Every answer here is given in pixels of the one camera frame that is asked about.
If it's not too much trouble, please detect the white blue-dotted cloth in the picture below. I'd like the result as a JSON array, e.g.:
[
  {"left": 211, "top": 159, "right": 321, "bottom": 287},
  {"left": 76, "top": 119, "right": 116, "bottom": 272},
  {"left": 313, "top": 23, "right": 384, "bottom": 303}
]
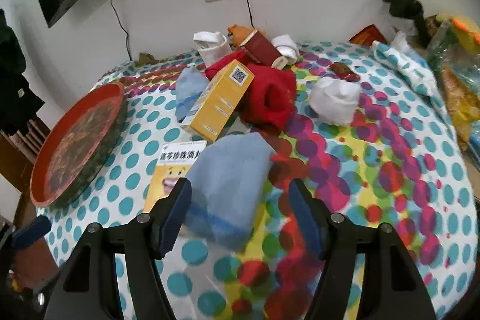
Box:
[{"left": 371, "top": 40, "right": 449, "bottom": 118}]

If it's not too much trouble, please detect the white sock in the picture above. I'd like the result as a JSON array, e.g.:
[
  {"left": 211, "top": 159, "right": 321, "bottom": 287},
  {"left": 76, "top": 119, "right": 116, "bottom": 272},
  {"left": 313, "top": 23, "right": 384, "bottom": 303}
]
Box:
[
  {"left": 193, "top": 31, "right": 231, "bottom": 65},
  {"left": 271, "top": 34, "right": 301, "bottom": 64},
  {"left": 308, "top": 76, "right": 361, "bottom": 126}
]

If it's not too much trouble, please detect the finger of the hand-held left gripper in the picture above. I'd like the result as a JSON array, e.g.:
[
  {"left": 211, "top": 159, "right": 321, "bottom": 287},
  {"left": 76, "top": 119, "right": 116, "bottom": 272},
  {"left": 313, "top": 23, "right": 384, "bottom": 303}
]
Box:
[{"left": 0, "top": 216, "right": 52, "bottom": 254}]

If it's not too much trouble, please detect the red sock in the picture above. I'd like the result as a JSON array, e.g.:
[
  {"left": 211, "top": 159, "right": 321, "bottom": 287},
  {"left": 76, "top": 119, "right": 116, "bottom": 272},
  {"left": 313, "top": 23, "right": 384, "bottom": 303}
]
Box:
[
  {"left": 205, "top": 52, "right": 249, "bottom": 81},
  {"left": 238, "top": 66, "right": 297, "bottom": 135}
]

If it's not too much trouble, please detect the black clamp stand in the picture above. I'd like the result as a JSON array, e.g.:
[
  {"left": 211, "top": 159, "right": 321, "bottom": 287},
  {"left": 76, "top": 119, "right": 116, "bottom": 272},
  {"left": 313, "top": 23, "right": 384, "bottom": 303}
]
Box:
[{"left": 380, "top": 0, "right": 432, "bottom": 48}]

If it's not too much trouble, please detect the red round tray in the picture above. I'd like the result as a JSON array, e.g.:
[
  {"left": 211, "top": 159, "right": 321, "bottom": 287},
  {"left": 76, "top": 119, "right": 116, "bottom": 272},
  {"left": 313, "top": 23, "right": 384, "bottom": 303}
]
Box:
[{"left": 29, "top": 82, "right": 129, "bottom": 209}]

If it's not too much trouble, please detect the orange rubber toy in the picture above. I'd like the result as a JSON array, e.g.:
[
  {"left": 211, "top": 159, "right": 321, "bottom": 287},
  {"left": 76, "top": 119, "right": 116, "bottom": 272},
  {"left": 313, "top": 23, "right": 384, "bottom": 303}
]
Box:
[{"left": 227, "top": 25, "right": 257, "bottom": 47}]

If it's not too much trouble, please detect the orange red box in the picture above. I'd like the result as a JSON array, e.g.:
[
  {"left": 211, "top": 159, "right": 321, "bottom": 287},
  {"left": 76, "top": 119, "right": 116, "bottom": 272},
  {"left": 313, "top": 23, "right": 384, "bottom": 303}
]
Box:
[{"left": 349, "top": 24, "right": 389, "bottom": 45}]

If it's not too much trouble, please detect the dark red carton box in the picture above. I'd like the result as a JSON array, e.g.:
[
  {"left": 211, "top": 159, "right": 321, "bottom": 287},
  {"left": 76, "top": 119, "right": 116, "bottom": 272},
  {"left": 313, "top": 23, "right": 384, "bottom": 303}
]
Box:
[{"left": 243, "top": 31, "right": 289, "bottom": 69}]

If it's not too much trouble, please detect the red candy packet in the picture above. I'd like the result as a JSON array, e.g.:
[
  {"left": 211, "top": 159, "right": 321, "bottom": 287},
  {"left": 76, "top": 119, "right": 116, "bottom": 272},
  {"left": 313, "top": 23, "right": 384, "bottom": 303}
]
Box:
[{"left": 332, "top": 61, "right": 359, "bottom": 82}]

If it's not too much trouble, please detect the white and yellow medicine box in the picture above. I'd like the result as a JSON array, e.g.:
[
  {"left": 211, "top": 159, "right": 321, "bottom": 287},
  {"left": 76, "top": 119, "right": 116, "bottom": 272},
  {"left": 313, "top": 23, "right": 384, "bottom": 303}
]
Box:
[{"left": 143, "top": 140, "right": 208, "bottom": 214}]

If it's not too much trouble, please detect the clear plastic bag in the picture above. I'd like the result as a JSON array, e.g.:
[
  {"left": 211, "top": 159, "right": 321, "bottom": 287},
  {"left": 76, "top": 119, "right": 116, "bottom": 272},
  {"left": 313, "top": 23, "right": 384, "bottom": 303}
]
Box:
[{"left": 425, "top": 13, "right": 480, "bottom": 152}]

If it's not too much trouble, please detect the light blue sock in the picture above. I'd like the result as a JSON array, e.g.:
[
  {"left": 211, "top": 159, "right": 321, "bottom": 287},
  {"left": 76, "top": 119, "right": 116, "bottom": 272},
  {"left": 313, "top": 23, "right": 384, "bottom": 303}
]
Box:
[
  {"left": 184, "top": 133, "right": 276, "bottom": 252},
  {"left": 175, "top": 66, "right": 210, "bottom": 124}
]

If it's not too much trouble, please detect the black cable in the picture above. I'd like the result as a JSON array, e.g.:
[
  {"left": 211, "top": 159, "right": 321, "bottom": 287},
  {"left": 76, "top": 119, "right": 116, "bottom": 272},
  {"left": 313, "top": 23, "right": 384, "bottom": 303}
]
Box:
[
  {"left": 244, "top": 0, "right": 257, "bottom": 31},
  {"left": 109, "top": 0, "right": 133, "bottom": 62}
]

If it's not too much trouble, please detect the yellow carton box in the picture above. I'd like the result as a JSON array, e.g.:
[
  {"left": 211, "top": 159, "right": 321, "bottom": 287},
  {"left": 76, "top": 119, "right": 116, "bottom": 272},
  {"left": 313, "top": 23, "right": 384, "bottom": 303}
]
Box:
[{"left": 181, "top": 59, "right": 256, "bottom": 141}]

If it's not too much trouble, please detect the dark clothing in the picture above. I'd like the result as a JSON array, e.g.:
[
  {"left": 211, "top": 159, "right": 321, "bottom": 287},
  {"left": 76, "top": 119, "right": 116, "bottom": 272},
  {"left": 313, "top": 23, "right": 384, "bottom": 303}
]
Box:
[{"left": 0, "top": 9, "right": 46, "bottom": 133}]

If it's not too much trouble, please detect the polka-dot tablecloth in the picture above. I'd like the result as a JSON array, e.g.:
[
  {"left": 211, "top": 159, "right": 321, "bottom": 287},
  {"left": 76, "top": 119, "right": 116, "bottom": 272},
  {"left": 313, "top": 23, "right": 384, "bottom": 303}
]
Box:
[{"left": 35, "top": 40, "right": 477, "bottom": 320}]

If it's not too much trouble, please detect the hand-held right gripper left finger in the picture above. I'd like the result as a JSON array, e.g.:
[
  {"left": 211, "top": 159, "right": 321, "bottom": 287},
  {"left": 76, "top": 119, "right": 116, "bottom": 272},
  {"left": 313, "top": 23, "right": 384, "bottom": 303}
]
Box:
[{"left": 45, "top": 177, "right": 193, "bottom": 320}]

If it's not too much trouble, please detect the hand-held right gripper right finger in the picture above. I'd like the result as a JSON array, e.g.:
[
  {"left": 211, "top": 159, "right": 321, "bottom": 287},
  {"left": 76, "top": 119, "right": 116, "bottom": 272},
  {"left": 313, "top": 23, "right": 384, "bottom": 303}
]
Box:
[{"left": 289, "top": 178, "right": 437, "bottom": 320}]

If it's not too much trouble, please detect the wooden chair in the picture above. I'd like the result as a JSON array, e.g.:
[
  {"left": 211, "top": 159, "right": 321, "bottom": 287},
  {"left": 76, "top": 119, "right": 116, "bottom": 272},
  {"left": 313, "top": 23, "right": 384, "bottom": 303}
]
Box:
[{"left": 0, "top": 118, "right": 50, "bottom": 193}]

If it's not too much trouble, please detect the white tissue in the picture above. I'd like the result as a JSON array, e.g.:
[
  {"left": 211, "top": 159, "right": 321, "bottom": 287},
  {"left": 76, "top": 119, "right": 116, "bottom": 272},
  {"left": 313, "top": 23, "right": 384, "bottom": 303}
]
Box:
[{"left": 390, "top": 31, "right": 417, "bottom": 54}]

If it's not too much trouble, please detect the brown dried scrap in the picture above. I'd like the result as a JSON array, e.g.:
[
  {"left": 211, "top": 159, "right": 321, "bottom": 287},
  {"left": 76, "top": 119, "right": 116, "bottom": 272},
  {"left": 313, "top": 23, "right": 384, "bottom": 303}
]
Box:
[{"left": 137, "top": 52, "right": 160, "bottom": 67}]

